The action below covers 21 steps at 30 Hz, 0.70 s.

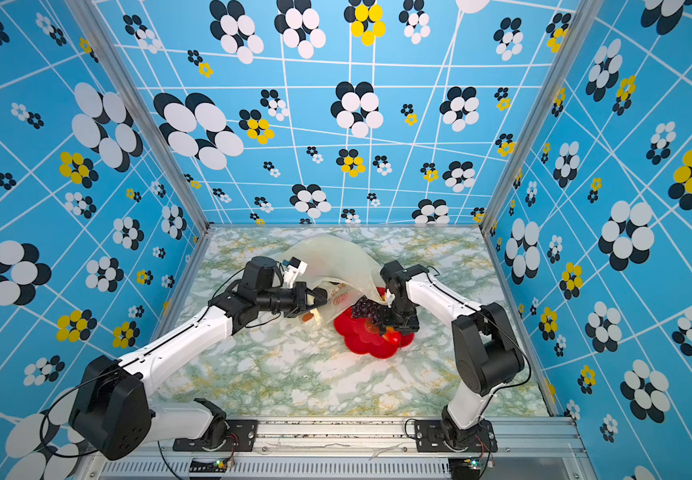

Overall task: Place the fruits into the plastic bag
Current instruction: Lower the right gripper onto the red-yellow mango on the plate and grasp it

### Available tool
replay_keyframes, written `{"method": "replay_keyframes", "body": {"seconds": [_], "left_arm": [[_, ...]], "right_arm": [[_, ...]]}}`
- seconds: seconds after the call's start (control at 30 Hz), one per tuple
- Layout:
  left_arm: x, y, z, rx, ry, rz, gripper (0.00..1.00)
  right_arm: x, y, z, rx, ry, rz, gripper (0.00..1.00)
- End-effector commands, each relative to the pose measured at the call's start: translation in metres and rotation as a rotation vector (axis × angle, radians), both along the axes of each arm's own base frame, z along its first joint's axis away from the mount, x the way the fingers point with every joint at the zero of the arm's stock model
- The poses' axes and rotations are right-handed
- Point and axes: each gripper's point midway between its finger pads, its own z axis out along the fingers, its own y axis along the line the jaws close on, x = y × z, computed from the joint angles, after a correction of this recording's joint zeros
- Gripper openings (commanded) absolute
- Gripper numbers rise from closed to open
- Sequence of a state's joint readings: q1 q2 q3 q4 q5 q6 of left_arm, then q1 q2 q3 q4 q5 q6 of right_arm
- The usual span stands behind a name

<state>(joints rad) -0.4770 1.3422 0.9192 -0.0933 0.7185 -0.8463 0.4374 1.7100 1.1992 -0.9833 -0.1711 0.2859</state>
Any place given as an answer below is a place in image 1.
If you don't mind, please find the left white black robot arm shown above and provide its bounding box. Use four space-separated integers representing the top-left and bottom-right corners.
68 256 328 460

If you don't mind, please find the purple grape bunch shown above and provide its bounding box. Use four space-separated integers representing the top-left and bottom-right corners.
351 297 390 323

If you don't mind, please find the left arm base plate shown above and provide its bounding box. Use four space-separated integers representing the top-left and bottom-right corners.
173 419 259 453

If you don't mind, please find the left aluminium corner post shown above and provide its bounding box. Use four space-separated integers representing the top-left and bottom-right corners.
66 1 210 235

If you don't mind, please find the red yellow mango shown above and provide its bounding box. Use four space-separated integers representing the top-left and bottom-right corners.
382 330 403 348

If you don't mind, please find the aluminium corner post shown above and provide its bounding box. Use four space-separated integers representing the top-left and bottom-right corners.
481 0 604 234
66 1 210 235

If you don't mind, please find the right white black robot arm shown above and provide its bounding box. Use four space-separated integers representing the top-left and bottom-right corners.
376 261 529 453

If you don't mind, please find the red flower-shaped plate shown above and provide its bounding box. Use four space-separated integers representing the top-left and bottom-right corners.
334 300 415 359

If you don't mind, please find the aluminium front rail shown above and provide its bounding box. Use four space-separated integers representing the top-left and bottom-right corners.
75 417 597 479

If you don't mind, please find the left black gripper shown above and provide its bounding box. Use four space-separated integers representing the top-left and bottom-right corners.
257 282 328 317

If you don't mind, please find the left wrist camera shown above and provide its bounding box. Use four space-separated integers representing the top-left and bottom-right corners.
282 257 308 288

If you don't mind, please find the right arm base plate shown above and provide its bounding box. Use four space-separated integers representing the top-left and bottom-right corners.
412 420 499 454

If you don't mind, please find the right aluminium corner post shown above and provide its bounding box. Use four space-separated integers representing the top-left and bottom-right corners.
481 0 604 234

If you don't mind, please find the translucent cream plastic bag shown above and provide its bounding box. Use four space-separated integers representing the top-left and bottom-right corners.
275 235 387 324

